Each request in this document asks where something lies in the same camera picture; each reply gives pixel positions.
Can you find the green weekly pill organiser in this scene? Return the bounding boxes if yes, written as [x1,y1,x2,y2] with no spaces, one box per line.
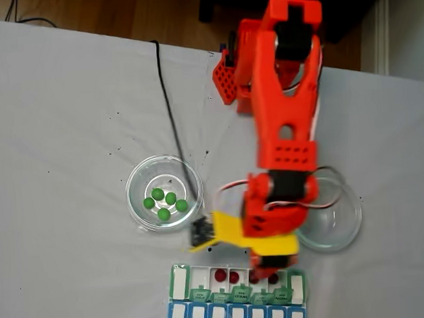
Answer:
[167,255,309,314]

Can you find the white gripper motor wire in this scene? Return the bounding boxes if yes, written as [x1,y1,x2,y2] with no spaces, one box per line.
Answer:
[213,179,253,211]

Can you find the camera board on yellow mount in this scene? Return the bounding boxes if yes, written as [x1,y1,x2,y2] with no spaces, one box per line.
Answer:
[185,208,249,256]

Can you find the glass bowl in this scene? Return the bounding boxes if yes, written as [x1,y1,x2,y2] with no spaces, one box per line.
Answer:
[291,172,365,255]
[123,151,208,235]

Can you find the white red servo wire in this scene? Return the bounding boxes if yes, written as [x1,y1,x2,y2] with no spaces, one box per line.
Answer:
[253,41,348,215]

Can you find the black floor cable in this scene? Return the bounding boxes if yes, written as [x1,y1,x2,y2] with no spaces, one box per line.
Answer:
[0,0,58,33]

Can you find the white table cloth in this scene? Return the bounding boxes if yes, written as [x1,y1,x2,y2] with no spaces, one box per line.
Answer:
[0,0,424,318]

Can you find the black camera cable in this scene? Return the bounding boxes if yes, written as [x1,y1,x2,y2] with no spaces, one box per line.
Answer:
[151,38,203,226]

